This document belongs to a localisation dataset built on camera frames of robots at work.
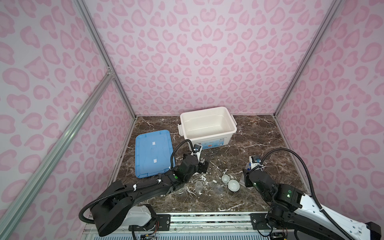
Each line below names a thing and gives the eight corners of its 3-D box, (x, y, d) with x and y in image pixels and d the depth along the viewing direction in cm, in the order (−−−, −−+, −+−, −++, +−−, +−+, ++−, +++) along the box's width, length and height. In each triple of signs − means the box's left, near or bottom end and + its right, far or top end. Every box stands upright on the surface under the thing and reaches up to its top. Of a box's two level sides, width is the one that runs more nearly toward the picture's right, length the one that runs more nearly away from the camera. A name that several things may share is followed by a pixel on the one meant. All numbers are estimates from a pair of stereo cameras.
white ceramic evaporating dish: (228, 191, 85) (229, 190, 83) (227, 181, 88) (228, 179, 86) (239, 191, 85) (240, 190, 83) (237, 181, 88) (238, 179, 86)
